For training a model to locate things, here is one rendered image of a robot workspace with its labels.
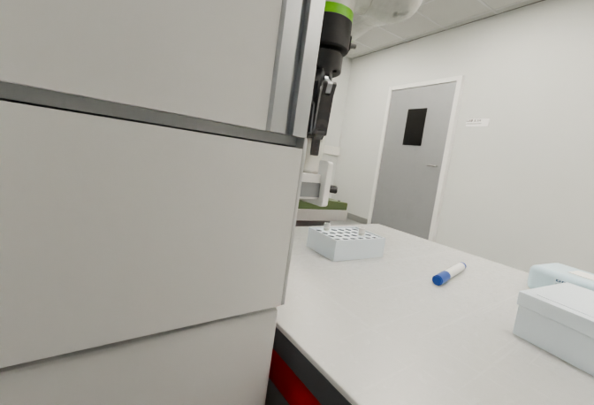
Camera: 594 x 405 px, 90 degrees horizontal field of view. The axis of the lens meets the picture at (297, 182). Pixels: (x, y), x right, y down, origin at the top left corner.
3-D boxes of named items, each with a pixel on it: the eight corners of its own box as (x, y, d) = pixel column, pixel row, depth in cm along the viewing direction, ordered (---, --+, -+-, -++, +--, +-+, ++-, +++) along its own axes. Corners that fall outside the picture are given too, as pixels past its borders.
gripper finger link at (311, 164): (321, 139, 59) (323, 139, 59) (316, 173, 60) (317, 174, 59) (307, 137, 59) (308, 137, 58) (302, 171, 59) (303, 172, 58)
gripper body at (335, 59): (350, 50, 55) (343, 101, 56) (334, 63, 63) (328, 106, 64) (312, 42, 53) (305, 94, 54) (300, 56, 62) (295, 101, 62)
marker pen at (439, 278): (457, 268, 57) (458, 260, 57) (466, 271, 56) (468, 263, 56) (430, 283, 47) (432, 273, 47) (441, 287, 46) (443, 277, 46)
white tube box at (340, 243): (353, 243, 64) (355, 225, 64) (383, 256, 57) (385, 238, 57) (306, 246, 58) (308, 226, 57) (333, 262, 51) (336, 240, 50)
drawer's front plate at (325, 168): (267, 187, 95) (271, 153, 94) (327, 207, 72) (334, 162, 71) (262, 187, 94) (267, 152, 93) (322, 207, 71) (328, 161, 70)
